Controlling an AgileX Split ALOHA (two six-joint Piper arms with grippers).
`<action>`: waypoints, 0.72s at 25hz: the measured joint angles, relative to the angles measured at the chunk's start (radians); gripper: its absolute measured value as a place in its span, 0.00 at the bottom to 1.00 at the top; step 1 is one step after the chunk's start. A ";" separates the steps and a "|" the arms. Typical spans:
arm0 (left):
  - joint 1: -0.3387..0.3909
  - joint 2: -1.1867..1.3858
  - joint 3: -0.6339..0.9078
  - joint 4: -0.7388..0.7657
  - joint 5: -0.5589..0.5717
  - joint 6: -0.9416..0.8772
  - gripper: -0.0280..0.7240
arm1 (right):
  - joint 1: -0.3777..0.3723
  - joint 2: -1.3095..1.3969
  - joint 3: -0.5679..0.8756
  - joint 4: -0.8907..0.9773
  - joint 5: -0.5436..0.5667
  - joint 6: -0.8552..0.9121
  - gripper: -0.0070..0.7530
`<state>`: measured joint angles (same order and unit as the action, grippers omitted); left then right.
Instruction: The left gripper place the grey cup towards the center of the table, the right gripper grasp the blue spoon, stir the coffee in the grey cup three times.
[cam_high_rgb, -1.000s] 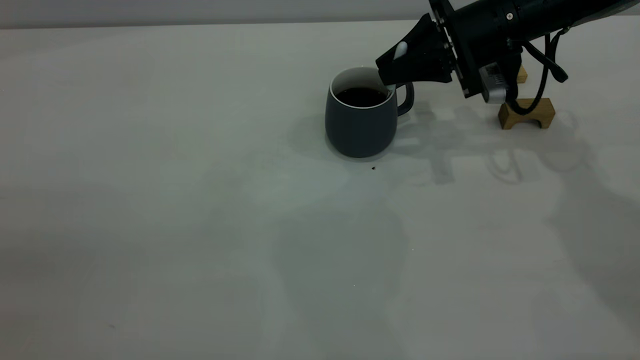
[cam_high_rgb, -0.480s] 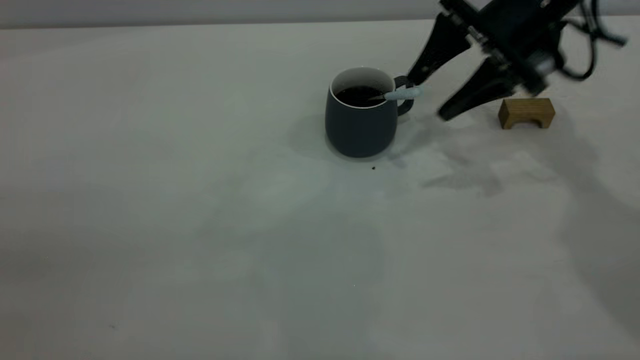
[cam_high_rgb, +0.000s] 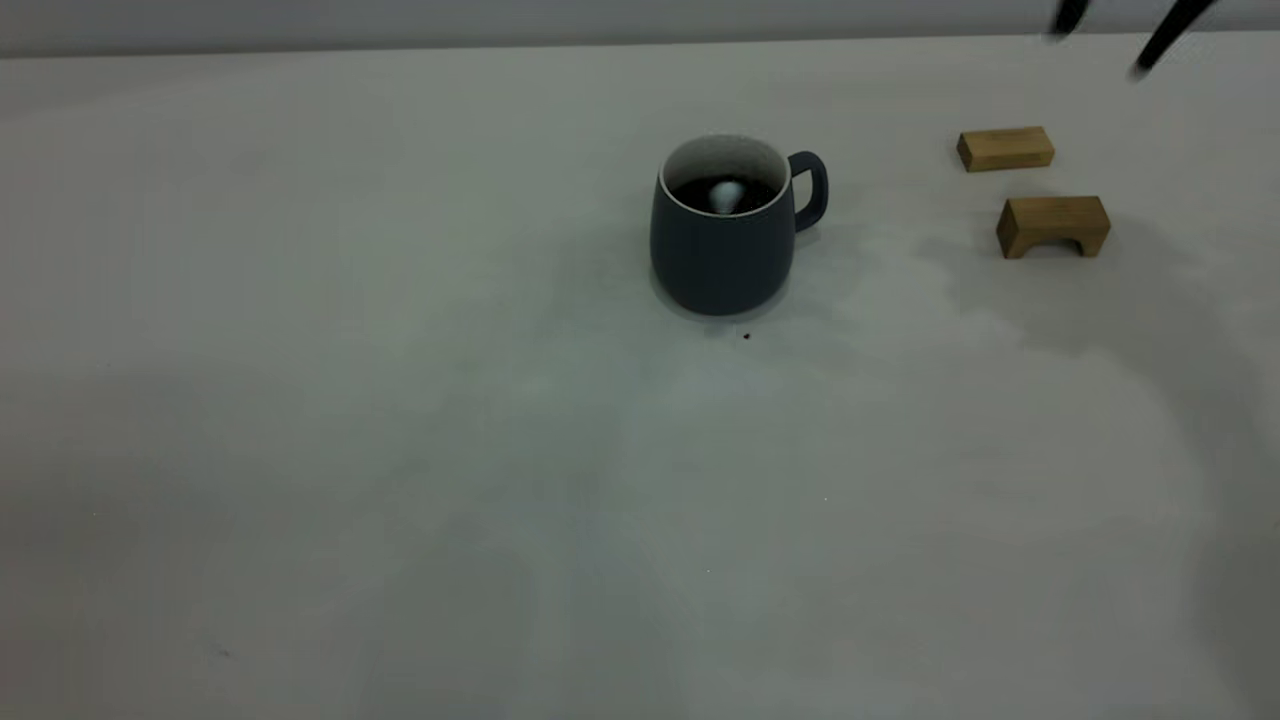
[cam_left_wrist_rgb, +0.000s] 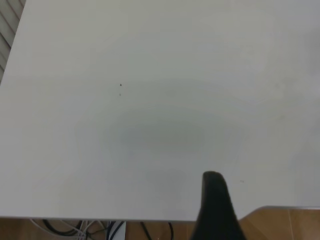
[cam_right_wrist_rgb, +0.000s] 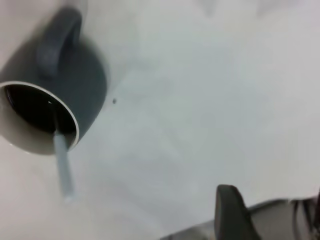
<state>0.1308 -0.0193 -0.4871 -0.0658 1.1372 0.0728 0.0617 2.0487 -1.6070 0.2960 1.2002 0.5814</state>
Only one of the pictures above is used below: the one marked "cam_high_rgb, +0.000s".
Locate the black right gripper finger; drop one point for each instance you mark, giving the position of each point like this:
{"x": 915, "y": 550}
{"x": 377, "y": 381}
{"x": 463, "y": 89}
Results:
{"x": 1170, "y": 30}
{"x": 1068, "y": 15}

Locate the dark grey ceramic cup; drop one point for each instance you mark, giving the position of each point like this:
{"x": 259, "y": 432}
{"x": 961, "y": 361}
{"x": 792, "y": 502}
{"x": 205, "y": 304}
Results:
{"x": 720, "y": 255}

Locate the flat rectangular wooden block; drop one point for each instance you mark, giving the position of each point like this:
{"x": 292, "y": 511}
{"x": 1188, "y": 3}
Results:
{"x": 1005, "y": 148}

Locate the arched wooden block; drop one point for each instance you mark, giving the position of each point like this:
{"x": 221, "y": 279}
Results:
{"x": 1050, "y": 215}

